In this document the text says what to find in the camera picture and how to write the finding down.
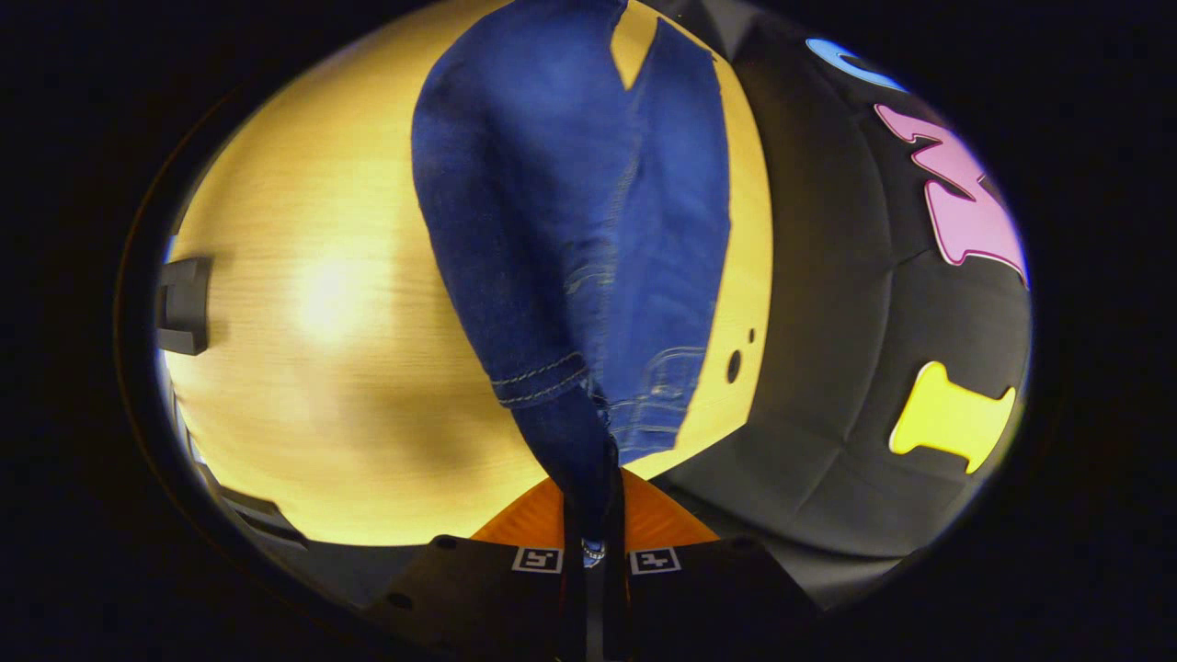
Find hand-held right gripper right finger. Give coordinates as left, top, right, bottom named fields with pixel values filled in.
left=602, top=469, right=821, bottom=662

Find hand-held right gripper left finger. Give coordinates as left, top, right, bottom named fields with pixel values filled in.
left=361, top=476, right=589, bottom=662

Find blue denim jeans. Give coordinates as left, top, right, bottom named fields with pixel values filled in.
left=411, top=0, right=733, bottom=564

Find black backdrop cloth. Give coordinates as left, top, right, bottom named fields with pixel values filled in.
left=634, top=0, right=1033, bottom=612

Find dark block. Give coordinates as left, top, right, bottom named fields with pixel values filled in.
left=154, top=257, right=214, bottom=357

